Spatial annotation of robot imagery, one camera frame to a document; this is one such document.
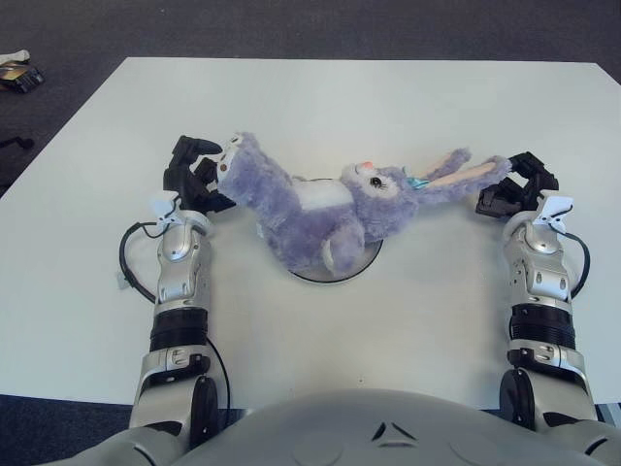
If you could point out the grey robot torso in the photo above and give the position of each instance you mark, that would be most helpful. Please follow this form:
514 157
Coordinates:
315 427

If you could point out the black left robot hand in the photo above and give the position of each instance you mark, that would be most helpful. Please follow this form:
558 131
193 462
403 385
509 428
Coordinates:
186 182

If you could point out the white plate with black rim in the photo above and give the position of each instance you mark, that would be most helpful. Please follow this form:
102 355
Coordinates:
371 255

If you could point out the purple plush bunny doll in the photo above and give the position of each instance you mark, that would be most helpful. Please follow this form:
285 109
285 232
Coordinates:
310 218

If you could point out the white right wrist sensor box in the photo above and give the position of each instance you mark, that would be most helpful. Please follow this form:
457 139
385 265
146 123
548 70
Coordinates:
555 209

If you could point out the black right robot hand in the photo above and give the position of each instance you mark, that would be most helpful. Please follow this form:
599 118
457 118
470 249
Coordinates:
514 196

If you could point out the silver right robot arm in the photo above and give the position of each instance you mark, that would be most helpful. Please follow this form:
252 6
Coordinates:
538 272

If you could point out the black chair base foot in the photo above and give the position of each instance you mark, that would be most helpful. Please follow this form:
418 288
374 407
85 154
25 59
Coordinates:
17 143

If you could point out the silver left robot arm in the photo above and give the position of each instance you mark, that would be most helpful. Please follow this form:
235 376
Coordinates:
182 272

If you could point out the black and yellow box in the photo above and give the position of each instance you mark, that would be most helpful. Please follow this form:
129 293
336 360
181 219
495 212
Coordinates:
22 76

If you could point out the grey table leg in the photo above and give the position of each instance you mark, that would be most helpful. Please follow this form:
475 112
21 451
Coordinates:
612 410

